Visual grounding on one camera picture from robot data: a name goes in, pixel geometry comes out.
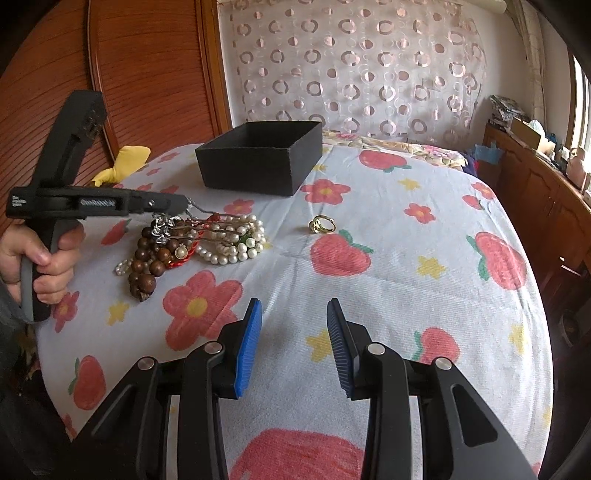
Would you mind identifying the pink ceramic figure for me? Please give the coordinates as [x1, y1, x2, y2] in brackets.
[569, 147, 591, 191]

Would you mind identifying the yellow cloth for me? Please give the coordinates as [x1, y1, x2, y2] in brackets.
[90, 146, 150, 188]

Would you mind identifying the silver chain necklace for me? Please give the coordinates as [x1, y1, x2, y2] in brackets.
[150, 198, 219, 246]

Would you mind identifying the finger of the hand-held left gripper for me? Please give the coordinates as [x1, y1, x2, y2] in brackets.
[129, 191, 191, 214]

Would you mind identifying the strawberry flower printed blanket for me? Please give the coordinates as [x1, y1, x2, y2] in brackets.
[34, 137, 553, 480]

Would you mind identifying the wooden side cabinet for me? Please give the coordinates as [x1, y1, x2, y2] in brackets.
[479, 121, 591, 298]

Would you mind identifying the pile of printed bags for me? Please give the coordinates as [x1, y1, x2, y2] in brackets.
[488, 95, 526, 136]

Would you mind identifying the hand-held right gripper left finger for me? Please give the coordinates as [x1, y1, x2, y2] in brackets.
[60, 298, 264, 480]

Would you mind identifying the red cord bracelet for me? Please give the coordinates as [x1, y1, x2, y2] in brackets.
[167, 230, 205, 272]

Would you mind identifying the person's left hand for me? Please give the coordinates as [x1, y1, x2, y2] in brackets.
[0, 222, 86, 308]

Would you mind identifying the cardboard box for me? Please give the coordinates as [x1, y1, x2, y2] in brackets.
[509, 115, 557, 156]

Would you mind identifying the black jewelry box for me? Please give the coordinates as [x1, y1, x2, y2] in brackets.
[194, 121, 323, 198]

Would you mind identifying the wooden headboard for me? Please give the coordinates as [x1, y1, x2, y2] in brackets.
[0, 0, 232, 241]

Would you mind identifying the white pearl necklace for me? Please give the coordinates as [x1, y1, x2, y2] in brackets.
[196, 213, 269, 267]

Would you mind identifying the window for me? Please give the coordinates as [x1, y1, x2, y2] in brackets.
[566, 48, 591, 160]

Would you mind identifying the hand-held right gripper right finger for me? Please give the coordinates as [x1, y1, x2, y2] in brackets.
[326, 298, 539, 480]

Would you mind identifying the floral bedsheet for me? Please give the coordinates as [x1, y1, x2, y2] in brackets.
[322, 130, 468, 172]

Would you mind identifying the gold ring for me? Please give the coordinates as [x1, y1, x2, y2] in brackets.
[308, 215, 337, 235]

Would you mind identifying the blue plastic bag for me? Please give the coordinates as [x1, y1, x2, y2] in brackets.
[475, 141, 503, 165]

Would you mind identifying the brown wooden bead bracelet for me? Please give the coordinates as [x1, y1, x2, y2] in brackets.
[128, 225, 197, 303]

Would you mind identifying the circle patterned sheer curtain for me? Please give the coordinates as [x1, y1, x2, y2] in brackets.
[228, 0, 489, 154]

